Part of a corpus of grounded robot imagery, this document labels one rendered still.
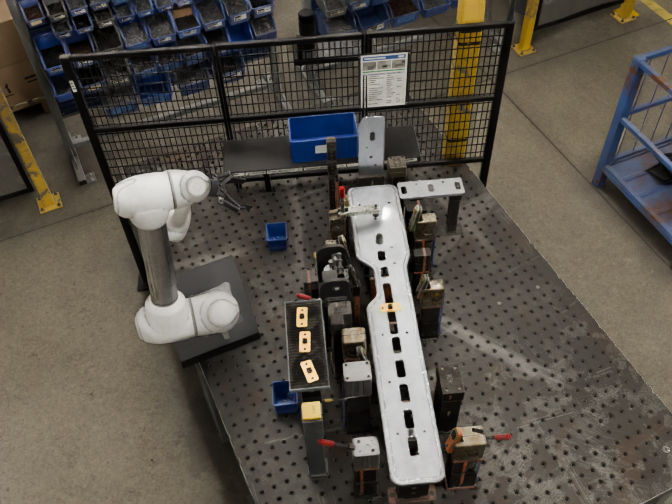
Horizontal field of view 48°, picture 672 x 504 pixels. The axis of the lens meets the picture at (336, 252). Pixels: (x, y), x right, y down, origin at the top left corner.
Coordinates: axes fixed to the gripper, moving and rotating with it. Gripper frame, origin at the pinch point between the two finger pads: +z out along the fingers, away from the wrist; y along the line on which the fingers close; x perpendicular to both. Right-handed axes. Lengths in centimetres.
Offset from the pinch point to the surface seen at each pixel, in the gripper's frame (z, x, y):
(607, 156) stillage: 221, 68, -21
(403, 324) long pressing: 24, 43, 81
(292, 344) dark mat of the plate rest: -21, 29, 84
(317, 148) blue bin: 24.2, 26.7, -11.6
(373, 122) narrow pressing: 28, 58, -4
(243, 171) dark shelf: 2.6, -0.8, -12.9
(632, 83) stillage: 189, 109, -34
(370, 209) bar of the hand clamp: 30, 40, 27
